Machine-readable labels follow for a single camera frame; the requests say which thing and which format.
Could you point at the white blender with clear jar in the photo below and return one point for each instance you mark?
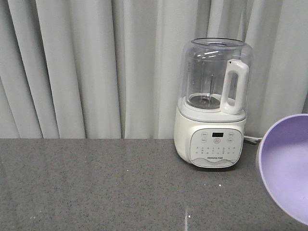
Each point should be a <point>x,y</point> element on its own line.
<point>211,109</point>

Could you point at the grey pleated curtain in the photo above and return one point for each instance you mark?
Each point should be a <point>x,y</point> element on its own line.
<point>109,68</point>

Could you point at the purple plastic bowl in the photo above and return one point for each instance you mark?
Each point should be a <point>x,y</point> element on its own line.
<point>282,163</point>

